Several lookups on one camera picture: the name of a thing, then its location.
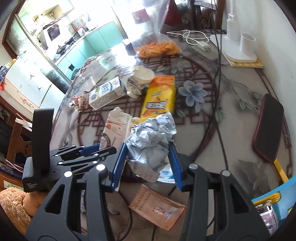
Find range hood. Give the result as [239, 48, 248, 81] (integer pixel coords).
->
[40, 23, 62, 47]

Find white charger with cable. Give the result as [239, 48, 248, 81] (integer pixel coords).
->
[166, 30, 211, 52]

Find blue grey paper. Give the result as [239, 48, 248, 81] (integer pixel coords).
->
[125, 112, 177, 183]

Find white bead chain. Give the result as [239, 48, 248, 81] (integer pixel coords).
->
[5, 159, 26, 173]

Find white desk lamp base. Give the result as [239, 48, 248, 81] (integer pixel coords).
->
[209, 13, 258, 62]

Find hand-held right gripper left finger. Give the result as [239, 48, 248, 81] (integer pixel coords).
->
[25, 142, 129, 241]

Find carved dark wooden chair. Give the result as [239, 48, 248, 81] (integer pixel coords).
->
[6, 117, 34, 163]

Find yellow snack packet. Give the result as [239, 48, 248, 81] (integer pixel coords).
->
[139, 75, 177, 119]

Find plastic bag of orange snacks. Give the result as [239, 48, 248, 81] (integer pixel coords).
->
[133, 0, 182, 59]

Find white refrigerator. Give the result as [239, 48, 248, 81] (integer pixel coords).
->
[3, 52, 66, 109]

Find white cylindrical cup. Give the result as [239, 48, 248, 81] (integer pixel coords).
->
[240, 33, 256, 56]

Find printed paper cup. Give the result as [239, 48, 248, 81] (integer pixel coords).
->
[125, 65, 155, 98]

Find white carton with red print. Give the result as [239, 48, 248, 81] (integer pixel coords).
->
[99, 107, 132, 151]

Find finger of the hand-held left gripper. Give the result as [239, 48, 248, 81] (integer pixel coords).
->
[58, 146, 117, 172]
[50, 144, 103, 160]

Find person's left hand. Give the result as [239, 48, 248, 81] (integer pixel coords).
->
[22, 191, 50, 210]

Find dark red hanging cloth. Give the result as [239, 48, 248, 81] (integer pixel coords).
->
[164, 0, 183, 26]

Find teal kitchen base cabinets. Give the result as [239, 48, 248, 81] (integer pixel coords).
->
[52, 21, 124, 79]

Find green white milk carton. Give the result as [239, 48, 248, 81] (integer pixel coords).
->
[88, 76, 126, 110]

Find person's left forearm fluffy sleeve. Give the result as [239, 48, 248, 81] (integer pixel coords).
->
[0, 187, 33, 235]

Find crumpled pink silver wrapper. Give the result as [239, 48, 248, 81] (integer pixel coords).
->
[72, 91, 89, 113]

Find phone with red case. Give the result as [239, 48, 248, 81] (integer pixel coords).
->
[252, 93, 284, 163]

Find blue yellow box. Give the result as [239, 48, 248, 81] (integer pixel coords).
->
[251, 178, 296, 232]

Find white blue wrapper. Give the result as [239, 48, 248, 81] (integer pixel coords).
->
[157, 162, 178, 184]

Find brown paper packet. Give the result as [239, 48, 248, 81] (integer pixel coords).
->
[128, 184, 187, 231]

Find black cable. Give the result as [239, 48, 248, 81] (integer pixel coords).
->
[166, 28, 222, 197]

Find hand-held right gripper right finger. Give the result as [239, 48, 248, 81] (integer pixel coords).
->
[169, 142, 271, 241]

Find wooden board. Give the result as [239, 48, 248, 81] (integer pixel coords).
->
[223, 54, 264, 69]

